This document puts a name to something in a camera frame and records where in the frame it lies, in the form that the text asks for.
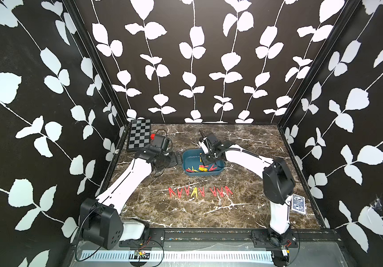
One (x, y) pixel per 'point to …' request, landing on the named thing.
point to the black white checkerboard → (140, 133)
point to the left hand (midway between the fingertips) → (177, 159)
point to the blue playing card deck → (298, 203)
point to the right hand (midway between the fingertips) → (202, 157)
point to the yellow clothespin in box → (203, 169)
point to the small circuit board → (141, 255)
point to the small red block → (152, 136)
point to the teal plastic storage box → (193, 164)
